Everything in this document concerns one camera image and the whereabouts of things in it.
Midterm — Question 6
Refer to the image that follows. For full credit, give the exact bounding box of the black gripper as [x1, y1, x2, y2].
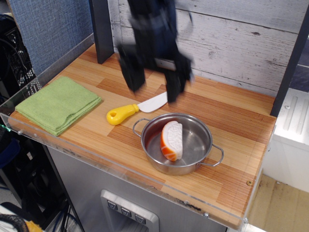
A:
[117, 21, 193, 103]

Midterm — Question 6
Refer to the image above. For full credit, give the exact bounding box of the orange white toy cake slice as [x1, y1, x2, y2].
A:
[160, 121, 183, 161]

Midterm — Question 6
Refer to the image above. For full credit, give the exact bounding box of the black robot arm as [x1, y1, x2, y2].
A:
[117, 0, 193, 103]

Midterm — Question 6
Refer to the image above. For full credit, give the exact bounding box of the stainless steel pot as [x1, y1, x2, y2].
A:
[132, 113, 224, 175]

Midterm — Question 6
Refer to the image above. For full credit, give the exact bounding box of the folded green cloth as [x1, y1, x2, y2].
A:
[15, 77, 101, 136]

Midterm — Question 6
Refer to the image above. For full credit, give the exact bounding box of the silver toy fridge cabinet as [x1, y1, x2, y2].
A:
[49, 148, 227, 232]

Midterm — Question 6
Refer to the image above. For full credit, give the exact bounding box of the black plastic crate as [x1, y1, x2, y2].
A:
[0, 14, 36, 96]

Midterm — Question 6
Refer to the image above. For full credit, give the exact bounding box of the silver dispenser button panel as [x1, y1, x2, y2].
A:
[100, 189, 160, 232]

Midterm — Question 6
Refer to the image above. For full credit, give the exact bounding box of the white plastic box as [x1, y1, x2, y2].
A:
[262, 88, 309, 192]

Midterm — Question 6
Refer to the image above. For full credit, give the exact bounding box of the yellow object bottom left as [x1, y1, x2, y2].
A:
[26, 221, 44, 232]

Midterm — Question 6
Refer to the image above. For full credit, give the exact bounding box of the toy knife yellow handle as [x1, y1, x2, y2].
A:
[106, 92, 168, 125]

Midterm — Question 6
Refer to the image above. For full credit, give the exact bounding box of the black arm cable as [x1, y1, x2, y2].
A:
[176, 7, 195, 32]

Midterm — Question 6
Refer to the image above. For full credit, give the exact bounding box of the dark grey left post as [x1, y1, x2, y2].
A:
[89, 0, 114, 64]

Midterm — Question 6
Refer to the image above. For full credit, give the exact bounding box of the dark grey post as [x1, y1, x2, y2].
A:
[89, 0, 114, 64]
[270, 7, 309, 117]

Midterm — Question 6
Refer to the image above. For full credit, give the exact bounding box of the clear acrylic guard rail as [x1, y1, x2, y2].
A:
[0, 46, 276, 231]

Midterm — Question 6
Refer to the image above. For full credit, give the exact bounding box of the dark grey right post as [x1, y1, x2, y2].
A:
[270, 7, 309, 117]

